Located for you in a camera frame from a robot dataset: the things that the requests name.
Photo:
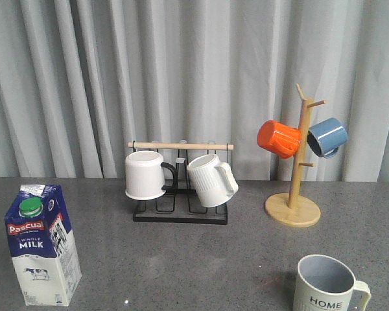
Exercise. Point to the blue white milk carton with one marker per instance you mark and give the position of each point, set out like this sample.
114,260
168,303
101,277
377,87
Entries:
42,246

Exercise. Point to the white ribbed mug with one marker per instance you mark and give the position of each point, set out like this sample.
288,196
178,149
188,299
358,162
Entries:
212,180

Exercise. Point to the orange mug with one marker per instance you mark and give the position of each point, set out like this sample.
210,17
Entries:
279,139

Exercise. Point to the wooden mug tree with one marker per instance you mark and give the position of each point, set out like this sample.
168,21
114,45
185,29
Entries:
291,208

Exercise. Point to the blue mug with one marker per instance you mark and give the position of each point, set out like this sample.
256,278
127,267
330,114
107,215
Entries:
326,137

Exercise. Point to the grey curtain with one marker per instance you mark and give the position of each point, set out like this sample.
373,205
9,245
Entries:
81,79

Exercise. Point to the cream HOME mug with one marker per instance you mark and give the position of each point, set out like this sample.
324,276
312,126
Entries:
325,283

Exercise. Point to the black wire mug rack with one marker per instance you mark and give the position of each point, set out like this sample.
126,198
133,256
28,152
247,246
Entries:
180,203

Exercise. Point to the white mug black handle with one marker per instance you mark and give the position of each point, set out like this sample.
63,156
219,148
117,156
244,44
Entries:
144,177

